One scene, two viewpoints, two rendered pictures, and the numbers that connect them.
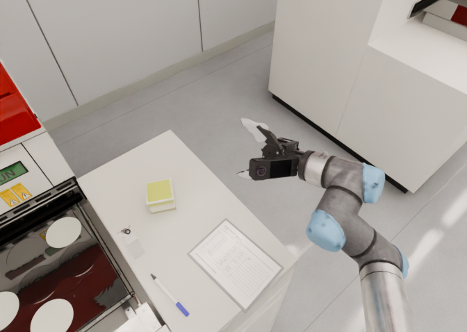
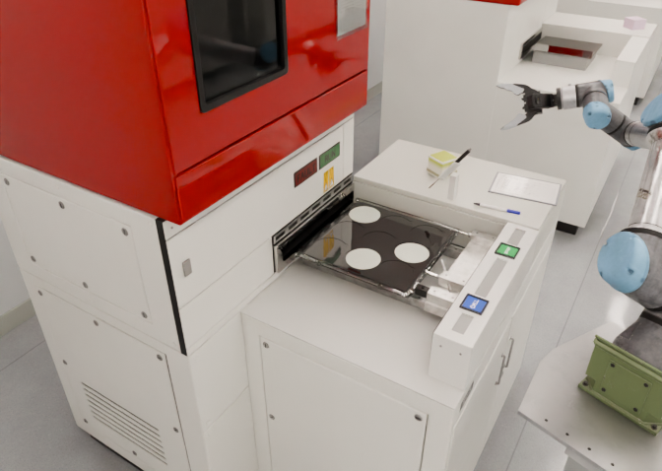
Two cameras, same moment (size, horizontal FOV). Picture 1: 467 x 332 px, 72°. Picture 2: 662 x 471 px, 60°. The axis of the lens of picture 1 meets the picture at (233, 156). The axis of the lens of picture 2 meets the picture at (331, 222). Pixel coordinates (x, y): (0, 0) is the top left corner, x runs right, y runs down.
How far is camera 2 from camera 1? 151 cm
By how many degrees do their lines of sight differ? 22
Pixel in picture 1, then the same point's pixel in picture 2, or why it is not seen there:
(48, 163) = (347, 151)
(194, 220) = (475, 177)
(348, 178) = (595, 87)
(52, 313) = (408, 249)
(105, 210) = (400, 185)
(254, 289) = (552, 196)
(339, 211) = (601, 99)
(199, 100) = not seen: hidden behind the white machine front
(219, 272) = (520, 193)
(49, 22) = not seen: hidden behind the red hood
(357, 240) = (617, 114)
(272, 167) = (541, 98)
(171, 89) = not seen: hidden behind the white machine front
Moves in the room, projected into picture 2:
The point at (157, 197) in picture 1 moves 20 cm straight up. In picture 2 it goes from (446, 159) to (453, 100)
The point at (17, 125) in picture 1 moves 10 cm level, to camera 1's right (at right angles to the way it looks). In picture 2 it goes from (362, 98) to (392, 94)
